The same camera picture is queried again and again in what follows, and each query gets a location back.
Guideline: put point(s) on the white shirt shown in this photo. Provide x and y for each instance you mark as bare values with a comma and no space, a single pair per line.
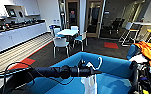
89,86

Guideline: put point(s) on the blue sofa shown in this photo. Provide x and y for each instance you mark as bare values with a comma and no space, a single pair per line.
114,83

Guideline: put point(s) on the white chair teal seat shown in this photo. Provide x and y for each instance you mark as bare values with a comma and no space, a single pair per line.
80,38

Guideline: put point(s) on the black cart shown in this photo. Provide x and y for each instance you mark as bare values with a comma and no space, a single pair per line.
136,76

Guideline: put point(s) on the white dining table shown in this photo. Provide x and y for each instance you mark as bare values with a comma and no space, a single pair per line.
67,32

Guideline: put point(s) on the white cloth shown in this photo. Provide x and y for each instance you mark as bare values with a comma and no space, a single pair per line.
137,58

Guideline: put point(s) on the wide wooden framed door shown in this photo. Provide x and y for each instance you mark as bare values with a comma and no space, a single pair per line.
94,18

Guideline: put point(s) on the white high stool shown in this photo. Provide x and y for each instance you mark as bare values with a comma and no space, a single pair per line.
127,26

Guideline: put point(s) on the orange cloth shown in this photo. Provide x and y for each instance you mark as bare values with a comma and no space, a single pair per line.
149,51

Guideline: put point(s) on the narrow wooden framed door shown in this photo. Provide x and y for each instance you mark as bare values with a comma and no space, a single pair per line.
72,15

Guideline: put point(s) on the white high table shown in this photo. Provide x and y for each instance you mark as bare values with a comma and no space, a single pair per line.
144,24

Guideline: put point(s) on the white kitchen counter cabinets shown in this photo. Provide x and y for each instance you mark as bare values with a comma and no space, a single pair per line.
14,36

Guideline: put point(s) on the black wall appliance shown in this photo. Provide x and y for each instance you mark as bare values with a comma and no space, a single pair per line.
11,12

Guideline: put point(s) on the white wall cabinets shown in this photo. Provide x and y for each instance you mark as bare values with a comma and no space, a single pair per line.
1,8

